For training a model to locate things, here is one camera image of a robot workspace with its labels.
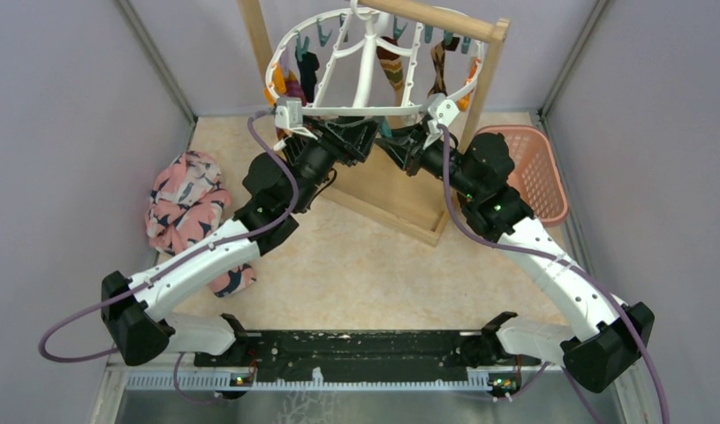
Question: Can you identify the wooden hanger stand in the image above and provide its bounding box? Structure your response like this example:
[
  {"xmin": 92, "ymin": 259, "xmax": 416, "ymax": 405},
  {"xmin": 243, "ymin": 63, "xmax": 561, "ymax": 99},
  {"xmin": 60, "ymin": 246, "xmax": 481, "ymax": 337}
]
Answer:
[{"xmin": 238, "ymin": 0, "xmax": 511, "ymax": 248}]

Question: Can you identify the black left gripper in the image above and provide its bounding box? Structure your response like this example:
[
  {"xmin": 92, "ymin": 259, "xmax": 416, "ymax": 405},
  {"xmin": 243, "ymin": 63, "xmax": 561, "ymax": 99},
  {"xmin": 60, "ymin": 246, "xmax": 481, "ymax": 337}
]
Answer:
[{"xmin": 289, "ymin": 112, "xmax": 383, "ymax": 212}]

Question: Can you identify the orange clothespin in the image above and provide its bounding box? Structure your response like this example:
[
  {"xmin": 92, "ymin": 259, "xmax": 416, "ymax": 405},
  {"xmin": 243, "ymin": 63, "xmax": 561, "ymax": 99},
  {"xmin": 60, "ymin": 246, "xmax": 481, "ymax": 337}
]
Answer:
[
  {"xmin": 263, "ymin": 64, "xmax": 287, "ymax": 106},
  {"xmin": 456, "ymin": 58, "xmax": 482, "ymax": 113}
]

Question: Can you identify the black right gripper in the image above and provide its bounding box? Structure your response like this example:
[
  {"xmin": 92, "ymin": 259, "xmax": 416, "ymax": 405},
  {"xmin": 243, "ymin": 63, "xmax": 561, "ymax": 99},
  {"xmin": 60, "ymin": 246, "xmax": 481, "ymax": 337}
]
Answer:
[{"xmin": 375, "ymin": 120, "xmax": 480, "ymax": 201}]

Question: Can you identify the black white striped sock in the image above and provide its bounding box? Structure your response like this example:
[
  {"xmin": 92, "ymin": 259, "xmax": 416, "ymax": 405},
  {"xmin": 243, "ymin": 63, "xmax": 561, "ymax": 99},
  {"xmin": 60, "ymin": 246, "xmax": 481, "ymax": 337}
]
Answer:
[{"xmin": 295, "ymin": 52, "xmax": 320, "ymax": 103}]

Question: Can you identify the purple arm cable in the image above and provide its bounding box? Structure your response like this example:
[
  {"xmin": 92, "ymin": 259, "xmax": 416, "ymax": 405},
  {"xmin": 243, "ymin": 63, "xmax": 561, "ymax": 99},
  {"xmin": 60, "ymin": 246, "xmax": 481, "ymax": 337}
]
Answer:
[
  {"xmin": 436, "ymin": 124, "xmax": 671, "ymax": 424},
  {"xmin": 38, "ymin": 112, "xmax": 301, "ymax": 364}
]

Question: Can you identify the pink laundry basket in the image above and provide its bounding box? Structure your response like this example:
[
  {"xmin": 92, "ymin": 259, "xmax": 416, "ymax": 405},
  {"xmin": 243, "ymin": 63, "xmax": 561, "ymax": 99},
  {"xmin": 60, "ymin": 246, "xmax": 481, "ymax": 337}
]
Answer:
[{"xmin": 476, "ymin": 125, "xmax": 569, "ymax": 227}]

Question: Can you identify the maroon purple striped sock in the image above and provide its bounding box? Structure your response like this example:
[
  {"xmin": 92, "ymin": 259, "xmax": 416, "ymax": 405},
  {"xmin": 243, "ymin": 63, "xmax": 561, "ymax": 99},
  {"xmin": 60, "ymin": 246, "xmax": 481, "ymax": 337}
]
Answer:
[{"xmin": 284, "ymin": 71, "xmax": 307, "ymax": 106}]

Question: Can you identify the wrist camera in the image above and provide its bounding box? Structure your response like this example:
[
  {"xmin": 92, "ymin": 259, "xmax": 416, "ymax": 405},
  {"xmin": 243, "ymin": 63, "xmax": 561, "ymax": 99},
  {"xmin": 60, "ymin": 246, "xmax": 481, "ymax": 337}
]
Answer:
[
  {"xmin": 274, "ymin": 96, "xmax": 304, "ymax": 133},
  {"xmin": 422, "ymin": 93, "xmax": 459, "ymax": 149}
]

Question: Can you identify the pink navy patterned cloth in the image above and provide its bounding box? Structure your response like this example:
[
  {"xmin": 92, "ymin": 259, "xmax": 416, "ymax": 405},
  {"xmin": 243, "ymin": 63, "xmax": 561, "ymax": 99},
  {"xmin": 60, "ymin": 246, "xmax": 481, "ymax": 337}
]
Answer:
[{"xmin": 144, "ymin": 150, "xmax": 258, "ymax": 299}]

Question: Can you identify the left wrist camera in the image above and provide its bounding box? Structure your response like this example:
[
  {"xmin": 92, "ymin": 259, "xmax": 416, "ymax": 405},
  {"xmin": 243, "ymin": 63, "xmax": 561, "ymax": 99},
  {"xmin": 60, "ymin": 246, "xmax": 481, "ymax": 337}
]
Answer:
[{"xmin": 274, "ymin": 96, "xmax": 304, "ymax": 133}]

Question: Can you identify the brown argyle sock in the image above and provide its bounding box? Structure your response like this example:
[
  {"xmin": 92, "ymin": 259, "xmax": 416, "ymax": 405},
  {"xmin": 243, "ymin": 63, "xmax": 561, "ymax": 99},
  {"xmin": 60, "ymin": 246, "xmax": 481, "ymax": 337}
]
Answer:
[{"xmin": 428, "ymin": 41, "xmax": 447, "ymax": 96}]

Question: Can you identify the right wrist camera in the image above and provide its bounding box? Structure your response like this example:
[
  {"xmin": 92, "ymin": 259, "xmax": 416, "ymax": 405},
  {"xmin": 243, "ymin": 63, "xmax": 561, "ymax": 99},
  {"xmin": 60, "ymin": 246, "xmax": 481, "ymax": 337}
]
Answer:
[{"xmin": 422, "ymin": 93, "xmax": 459, "ymax": 149}]

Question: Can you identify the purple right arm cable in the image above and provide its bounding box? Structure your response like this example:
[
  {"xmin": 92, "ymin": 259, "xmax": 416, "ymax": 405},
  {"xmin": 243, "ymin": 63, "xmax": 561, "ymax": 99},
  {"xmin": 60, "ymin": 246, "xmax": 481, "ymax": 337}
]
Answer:
[{"xmin": 436, "ymin": 124, "xmax": 671, "ymax": 424}]

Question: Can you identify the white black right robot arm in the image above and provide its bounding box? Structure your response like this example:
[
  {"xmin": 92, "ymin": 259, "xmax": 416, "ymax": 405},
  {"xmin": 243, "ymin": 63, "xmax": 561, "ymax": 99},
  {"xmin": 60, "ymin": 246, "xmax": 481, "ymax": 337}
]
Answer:
[{"xmin": 375, "ymin": 125, "xmax": 655, "ymax": 393}]

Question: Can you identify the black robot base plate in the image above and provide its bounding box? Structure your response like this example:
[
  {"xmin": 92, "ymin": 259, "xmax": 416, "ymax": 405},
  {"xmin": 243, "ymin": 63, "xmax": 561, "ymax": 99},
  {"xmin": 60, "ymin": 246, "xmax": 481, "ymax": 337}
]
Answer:
[{"xmin": 193, "ymin": 329, "xmax": 540, "ymax": 383}]

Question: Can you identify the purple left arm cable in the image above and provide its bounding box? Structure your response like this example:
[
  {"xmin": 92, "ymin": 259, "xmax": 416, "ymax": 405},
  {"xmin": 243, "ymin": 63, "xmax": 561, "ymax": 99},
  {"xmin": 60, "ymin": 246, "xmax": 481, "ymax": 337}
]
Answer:
[{"xmin": 38, "ymin": 112, "xmax": 301, "ymax": 364}]

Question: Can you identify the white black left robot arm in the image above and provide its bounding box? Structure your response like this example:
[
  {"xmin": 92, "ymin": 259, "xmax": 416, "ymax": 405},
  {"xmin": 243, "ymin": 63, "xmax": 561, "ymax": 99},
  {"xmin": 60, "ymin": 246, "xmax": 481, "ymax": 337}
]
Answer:
[{"xmin": 101, "ymin": 117, "xmax": 383, "ymax": 367}]

